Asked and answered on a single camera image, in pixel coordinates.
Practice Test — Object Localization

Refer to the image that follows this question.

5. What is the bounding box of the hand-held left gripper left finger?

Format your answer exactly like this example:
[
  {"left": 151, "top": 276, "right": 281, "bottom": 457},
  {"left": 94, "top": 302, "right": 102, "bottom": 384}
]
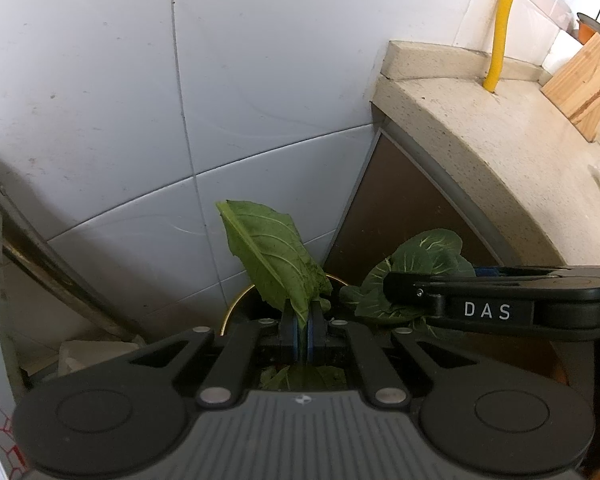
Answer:
[{"left": 129, "top": 309, "right": 299, "bottom": 409}]

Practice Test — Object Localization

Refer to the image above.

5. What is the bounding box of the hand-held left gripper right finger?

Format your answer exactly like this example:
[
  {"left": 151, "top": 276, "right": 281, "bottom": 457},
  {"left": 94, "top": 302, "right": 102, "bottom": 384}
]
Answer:
[{"left": 307, "top": 309, "right": 477, "bottom": 407}]

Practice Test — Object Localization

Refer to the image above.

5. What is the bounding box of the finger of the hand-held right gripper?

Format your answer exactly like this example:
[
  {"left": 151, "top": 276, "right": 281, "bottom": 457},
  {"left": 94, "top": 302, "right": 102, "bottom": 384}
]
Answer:
[
  {"left": 474, "top": 266, "right": 561, "bottom": 279},
  {"left": 382, "top": 271, "right": 477, "bottom": 318}
]

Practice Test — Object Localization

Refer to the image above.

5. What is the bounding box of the gold-rimmed trash bin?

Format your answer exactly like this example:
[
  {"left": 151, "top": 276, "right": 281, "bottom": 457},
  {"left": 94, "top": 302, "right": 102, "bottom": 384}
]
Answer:
[{"left": 220, "top": 272, "right": 354, "bottom": 391}]

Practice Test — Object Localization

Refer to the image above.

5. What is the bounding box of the pale blue red-printed panel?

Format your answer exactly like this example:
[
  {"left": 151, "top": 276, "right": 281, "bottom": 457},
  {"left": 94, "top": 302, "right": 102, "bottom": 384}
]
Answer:
[{"left": 0, "top": 195, "right": 32, "bottom": 480}]

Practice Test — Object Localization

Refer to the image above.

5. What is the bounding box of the yellow pipe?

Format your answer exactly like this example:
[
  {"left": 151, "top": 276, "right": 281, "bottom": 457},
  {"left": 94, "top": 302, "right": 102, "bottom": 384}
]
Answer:
[{"left": 484, "top": 0, "right": 529, "bottom": 92}]

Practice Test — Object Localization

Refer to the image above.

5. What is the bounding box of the wooden knife block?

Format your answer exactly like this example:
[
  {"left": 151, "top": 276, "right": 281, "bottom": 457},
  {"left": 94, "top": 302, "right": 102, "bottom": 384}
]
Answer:
[{"left": 540, "top": 34, "right": 600, "bottom": 142}]

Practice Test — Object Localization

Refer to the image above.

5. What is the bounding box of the beige cardboard piece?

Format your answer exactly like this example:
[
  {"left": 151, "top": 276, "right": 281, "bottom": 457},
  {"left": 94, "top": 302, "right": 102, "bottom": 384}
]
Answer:
[{"left": 59, "top": 338, "right": 146, "bottom": 376}]

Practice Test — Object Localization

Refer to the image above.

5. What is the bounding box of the green veined leaf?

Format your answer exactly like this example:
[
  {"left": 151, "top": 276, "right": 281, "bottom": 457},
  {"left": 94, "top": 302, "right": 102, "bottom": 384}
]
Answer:
[{"left": 216, "top": 200, "right": 334, "bottom": 364}]

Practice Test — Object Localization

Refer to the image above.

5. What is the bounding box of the dark green round leaf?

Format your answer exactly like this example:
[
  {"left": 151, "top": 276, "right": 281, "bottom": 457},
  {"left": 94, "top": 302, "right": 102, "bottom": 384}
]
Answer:
[{"left": 340, "top": 228, "right": 477, "bottom": 332}]

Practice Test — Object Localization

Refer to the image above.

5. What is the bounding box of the dark metal bar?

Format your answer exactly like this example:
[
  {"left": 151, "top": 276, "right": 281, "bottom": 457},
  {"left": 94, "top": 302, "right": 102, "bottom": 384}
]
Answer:
[{"left": 0, "top": 152, "right": 147, "bottom": 347}]

